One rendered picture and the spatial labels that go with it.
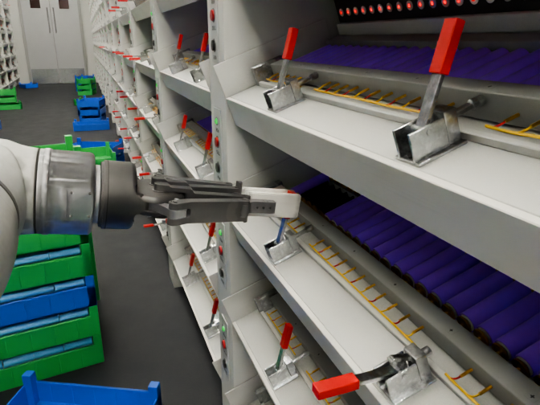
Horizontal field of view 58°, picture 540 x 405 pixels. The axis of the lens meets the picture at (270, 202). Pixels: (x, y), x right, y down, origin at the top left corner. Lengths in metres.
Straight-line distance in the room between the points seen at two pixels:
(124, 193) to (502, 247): 0.37
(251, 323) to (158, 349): 0.53
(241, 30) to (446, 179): 0.50
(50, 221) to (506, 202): 0.41
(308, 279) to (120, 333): 0.92
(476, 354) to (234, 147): 0.49
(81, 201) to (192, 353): 0.85
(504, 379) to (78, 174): 0.41
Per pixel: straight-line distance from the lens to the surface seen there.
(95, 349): 1.31
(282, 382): 0.73
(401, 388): 0.42
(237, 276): 0.84
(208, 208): 0.53
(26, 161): 0.53
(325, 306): 0.53
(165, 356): 1.31
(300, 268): 0.60
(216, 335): 1.18
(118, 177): 0.53
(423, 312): 0.46
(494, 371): 0.41
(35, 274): 1.20
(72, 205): 0.52
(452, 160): 0.34
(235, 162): 0.77
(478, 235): 0.30
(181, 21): 1.44
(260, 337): 0.82
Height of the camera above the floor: 0.76
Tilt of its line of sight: 19 degrees down
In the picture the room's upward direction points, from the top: straight up
